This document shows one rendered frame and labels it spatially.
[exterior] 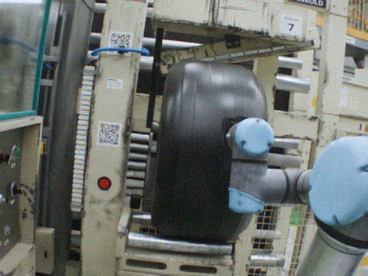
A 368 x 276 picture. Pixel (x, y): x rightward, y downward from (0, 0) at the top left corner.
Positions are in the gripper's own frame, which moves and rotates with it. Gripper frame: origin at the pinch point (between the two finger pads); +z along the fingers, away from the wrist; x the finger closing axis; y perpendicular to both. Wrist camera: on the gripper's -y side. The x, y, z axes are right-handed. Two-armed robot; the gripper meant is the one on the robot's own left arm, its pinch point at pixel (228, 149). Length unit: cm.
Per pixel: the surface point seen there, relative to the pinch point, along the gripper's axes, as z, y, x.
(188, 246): 18.6, -31.4, 5.8
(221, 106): 3.9, 11.6, 2.5
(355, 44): 704, 258, -352
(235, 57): 57, 39, -8
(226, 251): 18.7, -31.8, -6.2
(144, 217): 47, -27, 21
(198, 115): 2.7, 8.3, 8.7
